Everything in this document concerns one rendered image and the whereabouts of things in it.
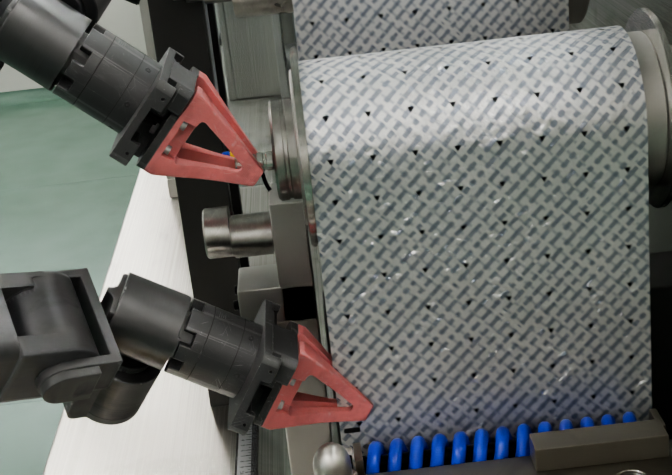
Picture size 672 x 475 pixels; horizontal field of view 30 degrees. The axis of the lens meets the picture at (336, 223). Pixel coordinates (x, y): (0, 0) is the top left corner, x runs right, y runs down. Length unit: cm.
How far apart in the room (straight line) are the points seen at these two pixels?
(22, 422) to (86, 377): 250
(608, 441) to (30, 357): 40
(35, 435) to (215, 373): 239
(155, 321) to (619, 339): 34
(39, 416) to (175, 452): 213
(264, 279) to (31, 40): 27
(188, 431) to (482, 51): 55
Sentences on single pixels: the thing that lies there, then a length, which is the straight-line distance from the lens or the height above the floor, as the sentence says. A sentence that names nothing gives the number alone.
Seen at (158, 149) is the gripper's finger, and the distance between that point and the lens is 87.
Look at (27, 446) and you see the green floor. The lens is 324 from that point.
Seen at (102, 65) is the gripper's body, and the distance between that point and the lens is 87.
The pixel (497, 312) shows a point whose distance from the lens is 92.
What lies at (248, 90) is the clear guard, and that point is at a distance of 192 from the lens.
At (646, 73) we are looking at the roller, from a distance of 91.
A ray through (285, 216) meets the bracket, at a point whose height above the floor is 119.
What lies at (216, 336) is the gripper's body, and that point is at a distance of 89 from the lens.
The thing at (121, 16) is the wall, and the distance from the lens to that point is 655.
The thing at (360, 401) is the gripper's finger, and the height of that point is 107.
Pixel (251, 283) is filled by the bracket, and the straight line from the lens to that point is 99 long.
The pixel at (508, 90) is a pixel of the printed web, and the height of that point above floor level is 129.
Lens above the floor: 152
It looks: 20 degrees down
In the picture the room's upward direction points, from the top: 6 degrees counter-clockwise
